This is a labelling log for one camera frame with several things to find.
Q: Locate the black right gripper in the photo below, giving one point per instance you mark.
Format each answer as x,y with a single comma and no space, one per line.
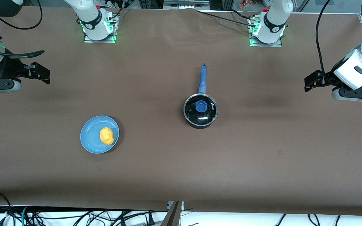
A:
10,69

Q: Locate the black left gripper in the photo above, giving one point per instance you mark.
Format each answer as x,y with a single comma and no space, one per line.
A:
328,78

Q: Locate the yellow potato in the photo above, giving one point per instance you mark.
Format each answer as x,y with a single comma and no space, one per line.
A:
106,136

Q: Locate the glass lid with blue knob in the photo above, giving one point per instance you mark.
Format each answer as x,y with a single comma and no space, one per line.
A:
200,106

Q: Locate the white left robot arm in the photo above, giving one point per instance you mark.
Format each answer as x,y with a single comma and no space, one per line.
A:
275,18

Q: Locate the blue round plate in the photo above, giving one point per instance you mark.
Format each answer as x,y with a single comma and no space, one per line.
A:
91,135

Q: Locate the colourful small toy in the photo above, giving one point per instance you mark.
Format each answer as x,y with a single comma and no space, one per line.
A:
246,3

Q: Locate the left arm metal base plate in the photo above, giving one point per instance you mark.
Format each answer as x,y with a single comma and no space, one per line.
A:
267,45

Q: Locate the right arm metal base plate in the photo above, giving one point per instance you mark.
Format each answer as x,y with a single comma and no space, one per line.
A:
101,41

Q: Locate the silver metal rail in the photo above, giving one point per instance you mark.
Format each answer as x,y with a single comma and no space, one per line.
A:
185,4

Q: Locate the aluminium profile with bracket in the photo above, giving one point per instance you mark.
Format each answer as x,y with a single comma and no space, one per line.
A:
172,216

